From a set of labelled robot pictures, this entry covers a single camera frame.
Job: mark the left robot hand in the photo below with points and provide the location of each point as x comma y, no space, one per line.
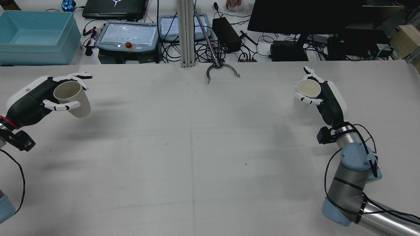
29,101

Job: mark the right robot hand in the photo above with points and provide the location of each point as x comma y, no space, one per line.
333,105

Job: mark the white paper cup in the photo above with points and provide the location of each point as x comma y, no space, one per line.
308,89
78,108

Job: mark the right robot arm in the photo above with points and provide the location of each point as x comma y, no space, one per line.
347,186

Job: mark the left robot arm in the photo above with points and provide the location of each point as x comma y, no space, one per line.
5,209

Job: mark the light blue plastic bin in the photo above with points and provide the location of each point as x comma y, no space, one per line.
39,49

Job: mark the black flat box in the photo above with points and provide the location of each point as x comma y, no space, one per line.
288,51

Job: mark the black electronics box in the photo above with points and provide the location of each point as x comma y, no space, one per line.
361,41

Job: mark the black Huawei monitor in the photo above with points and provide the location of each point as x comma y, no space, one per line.
305,16

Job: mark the black hub with orange ports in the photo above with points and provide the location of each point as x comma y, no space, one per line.
247,60

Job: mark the wooden box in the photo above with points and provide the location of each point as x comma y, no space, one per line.
407,39

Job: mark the blue glowing round gadget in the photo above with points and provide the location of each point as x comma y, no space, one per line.
68,5

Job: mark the teach pendant with red button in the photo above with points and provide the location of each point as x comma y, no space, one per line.
128,34

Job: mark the metal claw picker tool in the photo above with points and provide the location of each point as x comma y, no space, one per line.
217,65

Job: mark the black laptop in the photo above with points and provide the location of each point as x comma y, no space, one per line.
115,9

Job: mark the black power adapter box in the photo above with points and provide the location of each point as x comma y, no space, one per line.
226,34

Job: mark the white computer mouse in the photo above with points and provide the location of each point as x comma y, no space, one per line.
233,6

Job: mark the grey teach pendant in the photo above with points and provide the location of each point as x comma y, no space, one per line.
169,28

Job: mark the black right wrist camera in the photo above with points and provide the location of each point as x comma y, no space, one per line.
324,135

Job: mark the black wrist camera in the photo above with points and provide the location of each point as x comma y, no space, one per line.
23,142
324,135

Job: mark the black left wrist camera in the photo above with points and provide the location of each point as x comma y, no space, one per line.
23,142

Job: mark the aluminium profile post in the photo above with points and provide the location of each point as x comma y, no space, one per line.
186,32

